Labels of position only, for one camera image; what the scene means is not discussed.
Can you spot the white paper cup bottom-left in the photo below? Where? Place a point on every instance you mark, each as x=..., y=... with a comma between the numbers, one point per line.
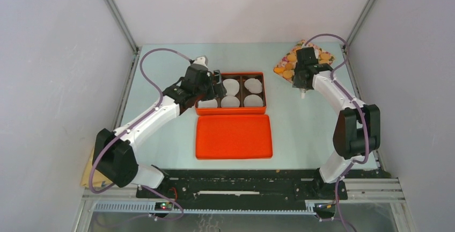
x=208, y=104

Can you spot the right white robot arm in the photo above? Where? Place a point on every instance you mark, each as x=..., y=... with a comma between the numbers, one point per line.
x=357, y=130

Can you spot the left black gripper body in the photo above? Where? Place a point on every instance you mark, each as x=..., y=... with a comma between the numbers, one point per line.
x=205, y=92

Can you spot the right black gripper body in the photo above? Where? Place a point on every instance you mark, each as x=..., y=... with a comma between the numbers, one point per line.
x=296, y=81

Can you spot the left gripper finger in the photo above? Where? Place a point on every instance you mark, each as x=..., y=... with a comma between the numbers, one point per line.
x=212, y=91
x=217, y=76

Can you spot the white paper cup top-left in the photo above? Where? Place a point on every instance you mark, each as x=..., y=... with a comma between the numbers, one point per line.
x=225, y=91

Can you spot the white paper cup bottom-middle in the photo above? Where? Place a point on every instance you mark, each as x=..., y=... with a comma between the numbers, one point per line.
x=230, y=102

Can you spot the white paper cup top-middle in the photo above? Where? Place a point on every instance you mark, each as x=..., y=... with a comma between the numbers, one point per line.
x=232, y=86

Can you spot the orange tin lid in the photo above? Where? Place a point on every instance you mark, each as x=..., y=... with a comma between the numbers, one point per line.
x=233, y=137

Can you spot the orange cookie tin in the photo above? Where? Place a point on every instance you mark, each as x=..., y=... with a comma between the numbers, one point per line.
x=245, y=94

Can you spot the floral tray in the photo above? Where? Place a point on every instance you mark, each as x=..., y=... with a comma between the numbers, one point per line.
x=299, y=45

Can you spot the white paper cup top-right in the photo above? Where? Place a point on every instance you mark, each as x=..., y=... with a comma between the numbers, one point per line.
x=253, y=85

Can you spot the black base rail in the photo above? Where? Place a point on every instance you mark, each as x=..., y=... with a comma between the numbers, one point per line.
x=248, y=190

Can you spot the white paper cup bottom-right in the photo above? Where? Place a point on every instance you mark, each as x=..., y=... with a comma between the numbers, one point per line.
x=253, y=101

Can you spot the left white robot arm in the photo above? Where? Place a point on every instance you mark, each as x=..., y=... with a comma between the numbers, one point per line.
x=115, y=151

